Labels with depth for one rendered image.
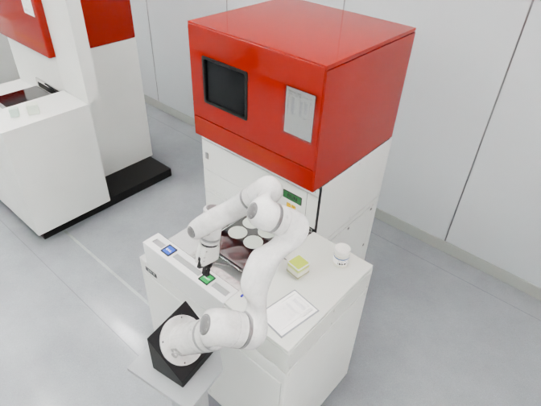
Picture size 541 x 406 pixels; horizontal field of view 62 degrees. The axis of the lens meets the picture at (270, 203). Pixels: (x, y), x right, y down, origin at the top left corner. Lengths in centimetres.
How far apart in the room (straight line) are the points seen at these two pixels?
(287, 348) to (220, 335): 40
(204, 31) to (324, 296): 130
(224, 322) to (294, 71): 102
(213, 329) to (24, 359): 192
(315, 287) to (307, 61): 94
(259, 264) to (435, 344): 196
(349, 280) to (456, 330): 142
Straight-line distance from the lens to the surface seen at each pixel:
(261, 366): 200
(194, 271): 205
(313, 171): 200
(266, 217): 137
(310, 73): 184
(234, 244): 225
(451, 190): 356
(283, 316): 186
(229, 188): 258
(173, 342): 178
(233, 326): 146
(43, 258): 378
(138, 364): 196
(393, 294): 338
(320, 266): 208
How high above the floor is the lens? 242
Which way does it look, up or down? 37 degrees down
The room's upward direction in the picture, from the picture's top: 3 degrees clockwise
